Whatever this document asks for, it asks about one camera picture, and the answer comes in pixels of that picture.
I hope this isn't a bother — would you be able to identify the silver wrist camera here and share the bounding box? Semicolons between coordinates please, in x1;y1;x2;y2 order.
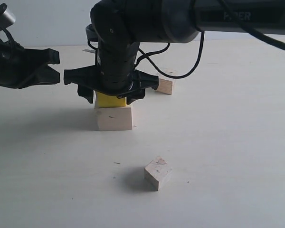
0;3;16;29
85;24;98;42

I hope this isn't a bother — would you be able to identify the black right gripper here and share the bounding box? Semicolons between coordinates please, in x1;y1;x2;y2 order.
64;65;159;104

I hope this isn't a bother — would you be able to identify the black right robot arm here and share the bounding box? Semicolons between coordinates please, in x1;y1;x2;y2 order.
63;0;285;104

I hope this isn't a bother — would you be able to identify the large pale wooden cube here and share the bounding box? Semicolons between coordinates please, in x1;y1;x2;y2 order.
95;106;133;131

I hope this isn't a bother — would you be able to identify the black right camera cable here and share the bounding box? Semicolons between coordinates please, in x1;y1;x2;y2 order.
87;30;205;79

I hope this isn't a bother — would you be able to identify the small wooden cube with knot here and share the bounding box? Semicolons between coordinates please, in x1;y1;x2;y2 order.
143;156;172;191

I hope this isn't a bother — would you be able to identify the yellow cube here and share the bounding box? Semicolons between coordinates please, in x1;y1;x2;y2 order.
95;92;127;108

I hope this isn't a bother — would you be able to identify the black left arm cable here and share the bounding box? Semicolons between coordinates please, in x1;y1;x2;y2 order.
0;23;17;52

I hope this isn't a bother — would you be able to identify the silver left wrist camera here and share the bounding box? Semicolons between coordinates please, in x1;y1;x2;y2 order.
0;3;16;29

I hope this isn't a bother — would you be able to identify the medium plywood cube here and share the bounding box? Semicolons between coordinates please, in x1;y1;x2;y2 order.
156;68;177;95

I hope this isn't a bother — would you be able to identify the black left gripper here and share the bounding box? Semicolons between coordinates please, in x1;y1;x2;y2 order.
0;41;60;89

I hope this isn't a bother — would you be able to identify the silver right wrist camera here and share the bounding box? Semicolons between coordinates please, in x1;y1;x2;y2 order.
85;24;98;42

